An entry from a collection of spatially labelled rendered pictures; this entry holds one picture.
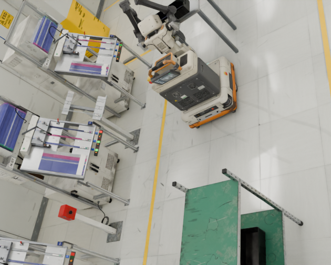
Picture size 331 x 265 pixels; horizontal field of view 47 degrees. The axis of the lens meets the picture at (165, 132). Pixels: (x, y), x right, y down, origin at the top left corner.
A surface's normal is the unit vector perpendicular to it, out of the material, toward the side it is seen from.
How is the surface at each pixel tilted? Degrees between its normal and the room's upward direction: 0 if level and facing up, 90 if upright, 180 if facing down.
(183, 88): 90
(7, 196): 90
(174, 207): 0
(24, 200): 90
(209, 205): 0
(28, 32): 90
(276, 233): 0
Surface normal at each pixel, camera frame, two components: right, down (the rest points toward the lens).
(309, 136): -0.66, -0.45
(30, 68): -0.11, 0.85
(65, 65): 0.05, -0.51
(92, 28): 0.74, -0.27
